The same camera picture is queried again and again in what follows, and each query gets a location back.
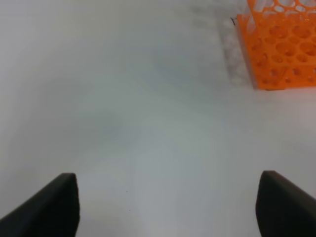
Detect orange test tube rack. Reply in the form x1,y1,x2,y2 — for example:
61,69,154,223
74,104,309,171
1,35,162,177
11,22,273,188
236,0,316,90

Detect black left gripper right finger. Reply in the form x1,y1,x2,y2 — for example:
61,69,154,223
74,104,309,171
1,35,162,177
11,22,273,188
255,170,316,237

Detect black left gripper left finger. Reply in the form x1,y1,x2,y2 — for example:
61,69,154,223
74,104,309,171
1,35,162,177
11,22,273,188
0,173,80,237

